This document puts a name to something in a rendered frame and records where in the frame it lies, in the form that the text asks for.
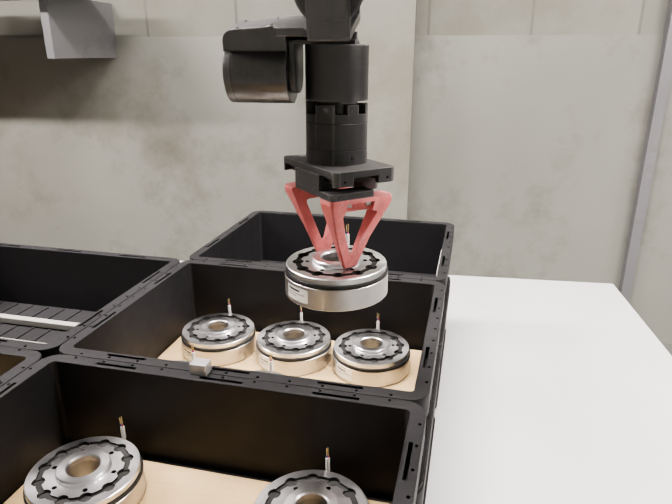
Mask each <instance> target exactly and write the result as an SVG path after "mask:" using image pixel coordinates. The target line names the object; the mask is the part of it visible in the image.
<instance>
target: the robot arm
mask: <svg viewBox="0 0 672 504"><path fill-rule="evenodd" d="M294 1H295V3H296V6H297V7H298V9H299V11H300V12H301V13H302V14H303V15H286V16H285V17H280V16H278V17H277V18H268V19H258V20H247V19H245V20H244V21H240V22H238V23H237V24H235V25H234V26H233V27H232V28H230V29H229V30H228V31H226V32H225V33H224V35H223V37H222V44H223V58H222V73H223V82H224V87H225V91H226V94H227V96H228V98H229V100H230V101H231V102H239V103H295V101H296V99H297V95H298V93H300V92H301V90H302V87H303V77H304V62H303V45H305V88H306V154H298V155H287V156H284V170H291V169H292V170H295V182H291V183H286V184H285V191H286V193H287V195H288V197H289V198H290V200H291V202H292V204H293V206H294V208H295V210H296V211H297V213H298V215H299V217H300V219H301V221H302V223H303V224H304V226H305V228H306V231H307V233H308V235H309V237H310V239H311V241H312V243H313V246H314V248H315V250H316V252H318V251H321V250H325V249H331V247H332V244H333V243H334V246H335V249H336V251H337V254H338V257H339V260H340V262H341V265H342V267H343V268H344V269H346V268H351V267H355V266H356V265H357V263H358V261H359V259H360V257H361V254H362V252H363V250H364V248H365V246H366V244H367V241H368V239H369V237H370V235H371V234H372V232H373V230H374V229H375V227H376V225H377V224H378V222H379V221H380V219H381V217H382V216H383V214H384V212H385V211H386V209H387V208H388V206H389V204H390V203H391V200H392V194H391V193H388V192H385V191H382V190H380V191H374V190H373V189H376V188H377V186H378V183H383V182H391V181H393V179H394V166H392V165H389V164H385V163H381V162H378V161H374V160H370V159H367V123H368V103H367V102H359V103H358V101H366V100H368V78H369V45H368V44H360V41H358V32H355V30H356V28H357V26H358V24H359V22H360V6H361V4H362V2H363V0H294ZM350 187H352V188H350ZM317 197H320V205H321V208H322V211H323V214H324V216H325V219H326V222H327V223H326V228H325V232H324V236H323V238H321V236H320V233H319V231H318V229H317V226H316V224H315V221H314V219H313V216H312V214H311V211H310V209H309V206H308V204H307V200H308V199H310V198H317ZM365 209H367V211H366V213H365V216H364V219H363V221H362V224H361V227H360V229H359V232H358V235H357V237H356V240H355V243H354V245H353V248H352V251H351V252H349V248H348V245H347V241H346V235H345V228H344V221H343V218H344V216H345V214H346V212H352V211H359V210H365Z"/></svg>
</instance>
